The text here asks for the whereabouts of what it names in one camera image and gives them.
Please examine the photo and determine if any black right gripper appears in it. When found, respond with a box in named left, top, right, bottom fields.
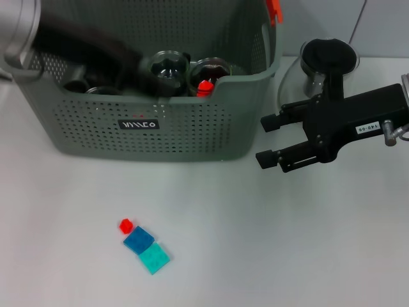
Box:
left=255, top=83, right=409, bottom=174

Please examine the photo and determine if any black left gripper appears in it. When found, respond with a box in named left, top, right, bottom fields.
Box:
left=31, top=19, right=171, bottom=97

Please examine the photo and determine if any glass teacup with black holder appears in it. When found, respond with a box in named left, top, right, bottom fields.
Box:
left=148, top=50, right=192, bottom=97
left=189, top=57, right=231, bottom=97
left=86, top=85, right=124, bottom=96

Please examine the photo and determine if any bright red sloped brick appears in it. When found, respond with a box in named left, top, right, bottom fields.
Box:
left=197, top=81, right=214, bottom=98

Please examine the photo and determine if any small red toy brick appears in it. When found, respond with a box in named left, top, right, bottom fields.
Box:
left=119, top=218, right=134, bottom=235

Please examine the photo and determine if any blue toy brick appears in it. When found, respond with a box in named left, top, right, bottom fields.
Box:
left=123, top=225, right=157, bottom=256

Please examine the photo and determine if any teal square toy brick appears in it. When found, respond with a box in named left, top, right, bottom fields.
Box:
left=137, top=242, right=171, bottom=276

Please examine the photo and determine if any grey-green perforated storage bin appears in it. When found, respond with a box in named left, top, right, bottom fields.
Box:
left=0, top=0, right=284, bottom=163

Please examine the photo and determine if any small black clay cup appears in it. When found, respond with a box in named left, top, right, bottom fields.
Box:
left=63, top=79, right=89, bottom=93

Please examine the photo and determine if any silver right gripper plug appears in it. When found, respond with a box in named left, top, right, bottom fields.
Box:
left=383, top=120, right=409, bottom=147

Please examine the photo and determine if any glass pitcher with black handle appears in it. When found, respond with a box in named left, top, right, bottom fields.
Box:
left=277, top=37, right=361, bottom=106

